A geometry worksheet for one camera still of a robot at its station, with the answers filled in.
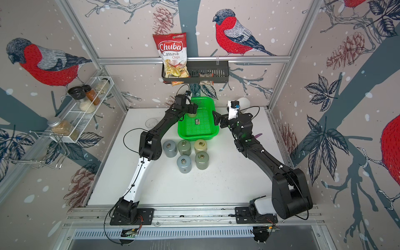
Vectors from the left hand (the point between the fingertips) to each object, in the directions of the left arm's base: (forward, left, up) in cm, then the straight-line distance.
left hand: (195, 101), depth 109 cm
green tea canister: (-35, +5, -5) cm, 36 cm away
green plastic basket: (-16, -8, -12) cm, 22 cm away
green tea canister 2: (-43, -5, -5) cm, 43 cm away
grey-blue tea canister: (-36, +14, -4) cm, 39 cm away
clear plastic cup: (-13, +31, -9) cm, 35 cm away
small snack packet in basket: (-5, -7, +20) cm, 22 cm away
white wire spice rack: (-48, +61, +16) cm, 79 cm away
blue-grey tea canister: (-46, +4, -4) cm, 46 cm away
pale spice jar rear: (-13, +50, +22) cm, 56 cm away
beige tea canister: (-34, -4, -4) cm, 34 cm away
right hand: (-24, -15, +17) cm, 33 cm away
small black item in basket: (-8, -1, -13) cm, 15 cm away
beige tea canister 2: (-5, +3, -10) cm, 11 cm away
